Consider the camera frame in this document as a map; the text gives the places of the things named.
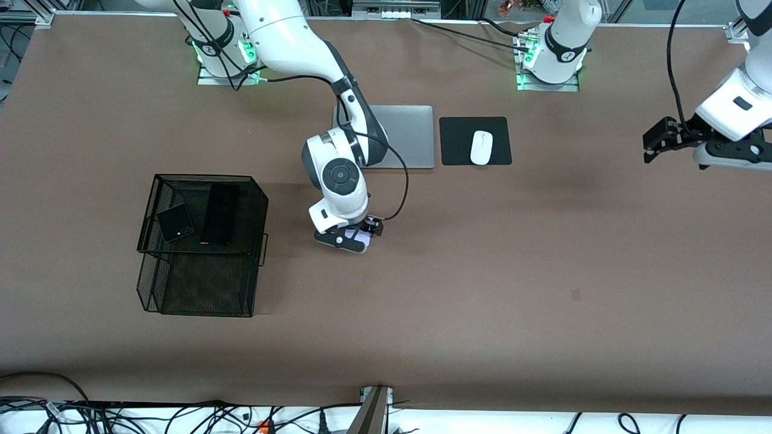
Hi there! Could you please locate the long black smartphone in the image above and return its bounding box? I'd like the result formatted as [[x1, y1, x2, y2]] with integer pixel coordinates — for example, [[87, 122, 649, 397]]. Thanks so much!
[[200, 183, 241, 247]]

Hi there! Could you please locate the black flip phone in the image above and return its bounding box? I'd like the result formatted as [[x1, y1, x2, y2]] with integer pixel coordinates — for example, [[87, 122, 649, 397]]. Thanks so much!
[[156, 203, 195, 244]]

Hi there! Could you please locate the grey closed laptop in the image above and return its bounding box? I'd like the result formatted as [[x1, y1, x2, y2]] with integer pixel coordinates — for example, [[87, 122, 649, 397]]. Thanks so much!
[[333, 105, 435, 169]]

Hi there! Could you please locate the black mouse pad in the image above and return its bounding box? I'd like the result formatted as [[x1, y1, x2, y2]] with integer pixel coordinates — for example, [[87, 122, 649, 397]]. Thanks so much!
[[439, 116, 513, 166]]

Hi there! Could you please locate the white computer mouse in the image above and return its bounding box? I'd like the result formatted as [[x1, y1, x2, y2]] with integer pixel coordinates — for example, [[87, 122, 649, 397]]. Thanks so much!
[[470, 130, 494, 166]]

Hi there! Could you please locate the black mesh two-tier tray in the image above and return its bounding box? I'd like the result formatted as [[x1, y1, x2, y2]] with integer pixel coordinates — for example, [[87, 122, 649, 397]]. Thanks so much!
[[136, 174, 270, 318]]

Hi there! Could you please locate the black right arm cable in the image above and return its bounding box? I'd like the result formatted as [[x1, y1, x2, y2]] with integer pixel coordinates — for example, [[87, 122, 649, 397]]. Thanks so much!
[[172, 0, 411, 222]]

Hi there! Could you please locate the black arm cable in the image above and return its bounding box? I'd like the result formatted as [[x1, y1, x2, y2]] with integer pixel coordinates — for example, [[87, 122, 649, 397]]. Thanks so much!
[[666, 0, 694, 136], [172, 0, 411, 222]]

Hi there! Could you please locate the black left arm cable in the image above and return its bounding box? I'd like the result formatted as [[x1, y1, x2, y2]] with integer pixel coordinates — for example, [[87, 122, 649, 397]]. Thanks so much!
[[666, 0, 694, 136]]

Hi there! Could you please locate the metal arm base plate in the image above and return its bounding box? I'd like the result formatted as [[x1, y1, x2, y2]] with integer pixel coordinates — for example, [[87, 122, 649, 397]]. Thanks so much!
[[516, 69, 580, 92], [197, 63, 261, 86]]

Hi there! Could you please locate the grey metal camera post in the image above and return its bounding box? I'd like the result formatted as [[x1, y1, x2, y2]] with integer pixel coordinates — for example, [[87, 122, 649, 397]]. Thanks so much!
[[347, 386, 394, 434]]

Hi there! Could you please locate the black table cable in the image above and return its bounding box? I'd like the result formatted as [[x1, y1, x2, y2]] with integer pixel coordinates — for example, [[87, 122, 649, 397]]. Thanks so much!
[[412, 18, 530, 48]]

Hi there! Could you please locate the metal rail with white plugs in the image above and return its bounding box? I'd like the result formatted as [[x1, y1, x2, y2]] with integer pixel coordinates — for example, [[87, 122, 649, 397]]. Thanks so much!
[[353, 0, 442, 20]]

